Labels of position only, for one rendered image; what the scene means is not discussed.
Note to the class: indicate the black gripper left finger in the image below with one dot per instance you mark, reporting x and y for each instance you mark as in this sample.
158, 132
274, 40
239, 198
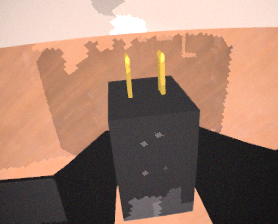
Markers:
83, 192

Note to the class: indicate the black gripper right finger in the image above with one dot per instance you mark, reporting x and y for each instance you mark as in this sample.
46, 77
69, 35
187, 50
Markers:
236, 181

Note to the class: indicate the black two-prong plug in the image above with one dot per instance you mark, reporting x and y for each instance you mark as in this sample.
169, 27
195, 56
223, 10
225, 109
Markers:
154, 131

